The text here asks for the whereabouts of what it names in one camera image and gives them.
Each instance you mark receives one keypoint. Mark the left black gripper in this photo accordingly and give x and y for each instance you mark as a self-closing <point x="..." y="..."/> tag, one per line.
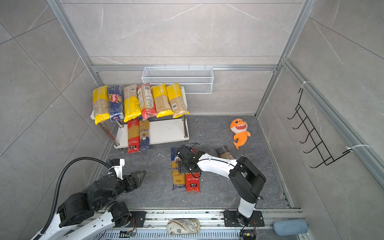
<point x="134" y="180"/>

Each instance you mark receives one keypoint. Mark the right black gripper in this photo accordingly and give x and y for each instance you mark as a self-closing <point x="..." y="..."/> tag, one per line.
<point x="181" y="167"/>

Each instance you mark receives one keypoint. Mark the blue yellow Ankara pasta bag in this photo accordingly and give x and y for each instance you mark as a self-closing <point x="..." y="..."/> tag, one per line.
<point x="179" y="179"/>

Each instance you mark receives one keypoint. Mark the clear blue spaghetti bag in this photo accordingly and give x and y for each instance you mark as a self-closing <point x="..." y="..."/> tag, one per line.
<point x="224" y="153"/>

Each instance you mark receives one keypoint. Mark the red yellow spaghetti bag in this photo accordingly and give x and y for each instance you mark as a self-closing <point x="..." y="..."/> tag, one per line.
<point x="133" y="136"/>

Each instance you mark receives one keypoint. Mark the yellow spaghetti bag with barcode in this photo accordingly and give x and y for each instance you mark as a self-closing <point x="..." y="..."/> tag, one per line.
<point x="176" y="100"/>

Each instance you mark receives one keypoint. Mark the dark blue pasta bag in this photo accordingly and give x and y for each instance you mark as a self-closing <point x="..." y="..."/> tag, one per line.
<point x="144" y="135"/>

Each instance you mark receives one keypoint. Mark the yellow wholewheat spaghetti bag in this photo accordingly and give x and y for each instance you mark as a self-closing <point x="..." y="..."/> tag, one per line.
<point x="162" y="103"/>

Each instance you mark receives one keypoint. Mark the red spaghetti bag with label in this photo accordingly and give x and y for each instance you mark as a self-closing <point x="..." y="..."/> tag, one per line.
<point x="146" y="101"/>

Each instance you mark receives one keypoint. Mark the blue Barilla spaghetti box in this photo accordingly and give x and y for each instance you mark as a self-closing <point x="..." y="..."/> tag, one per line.
<point x="116" y="107"/>

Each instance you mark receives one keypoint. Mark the tan yellow pasta bag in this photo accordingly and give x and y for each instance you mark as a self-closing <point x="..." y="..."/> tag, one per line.
<point x="131" y="103"/>

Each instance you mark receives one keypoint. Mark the long yellow spaghetti bag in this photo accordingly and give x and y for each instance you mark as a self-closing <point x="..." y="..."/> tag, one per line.
<point x="101" y="104"/>

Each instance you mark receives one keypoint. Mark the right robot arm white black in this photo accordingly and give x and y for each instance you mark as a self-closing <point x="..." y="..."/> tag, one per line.
<point x="246" y="178"/>

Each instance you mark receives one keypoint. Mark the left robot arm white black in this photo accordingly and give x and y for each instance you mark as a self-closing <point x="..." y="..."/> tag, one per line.
<point x="85" y="214"/>

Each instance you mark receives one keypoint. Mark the white two-tier shelf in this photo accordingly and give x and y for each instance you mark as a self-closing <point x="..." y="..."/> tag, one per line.
<point x="162" y="130"/>

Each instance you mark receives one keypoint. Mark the orange shark plush toy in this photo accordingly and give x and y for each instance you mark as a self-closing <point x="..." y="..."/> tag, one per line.
<point x="240" y="128"/>

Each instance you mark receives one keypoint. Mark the patterned cloth pouch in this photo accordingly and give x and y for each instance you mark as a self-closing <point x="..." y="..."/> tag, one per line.
<point x="183" y="226"/>

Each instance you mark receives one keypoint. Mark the blue grey foam roll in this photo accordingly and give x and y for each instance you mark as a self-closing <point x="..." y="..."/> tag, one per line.
<point x="290" y="227"/>

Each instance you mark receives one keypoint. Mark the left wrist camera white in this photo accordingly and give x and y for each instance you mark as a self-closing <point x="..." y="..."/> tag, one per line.
<point x="116" y="165"/>

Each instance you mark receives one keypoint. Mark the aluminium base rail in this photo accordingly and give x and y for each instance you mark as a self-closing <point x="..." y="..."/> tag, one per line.
<point x="152" y="225"/>

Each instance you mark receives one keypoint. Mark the white wire mesh basket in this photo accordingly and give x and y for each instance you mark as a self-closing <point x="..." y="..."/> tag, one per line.
<point x="195" y="80"/>

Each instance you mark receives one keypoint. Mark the black wire hook rack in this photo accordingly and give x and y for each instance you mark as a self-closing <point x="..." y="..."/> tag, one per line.
<point x="313" y="136"/>

